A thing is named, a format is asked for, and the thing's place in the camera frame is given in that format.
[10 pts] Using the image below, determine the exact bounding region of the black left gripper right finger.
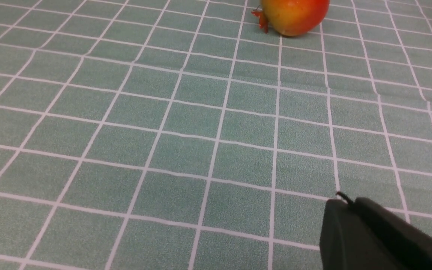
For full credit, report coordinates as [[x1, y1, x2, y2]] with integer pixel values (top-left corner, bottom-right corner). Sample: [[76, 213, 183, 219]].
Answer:
[[353, 198, 432, 270]]

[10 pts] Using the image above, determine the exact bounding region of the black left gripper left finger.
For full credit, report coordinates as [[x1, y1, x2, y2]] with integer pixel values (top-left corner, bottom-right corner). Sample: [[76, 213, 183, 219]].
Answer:
[[319, 192, 401, 270]]

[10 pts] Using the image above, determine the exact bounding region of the red toy pomegranate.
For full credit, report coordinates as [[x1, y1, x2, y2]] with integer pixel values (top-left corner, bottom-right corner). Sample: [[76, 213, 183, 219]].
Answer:
[[251, 0, 330, 37]]

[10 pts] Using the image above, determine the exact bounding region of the green checkered tablecloth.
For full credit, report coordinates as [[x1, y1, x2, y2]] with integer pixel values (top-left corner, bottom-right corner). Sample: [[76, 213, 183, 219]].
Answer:
[[0, 0, 432, 270]]

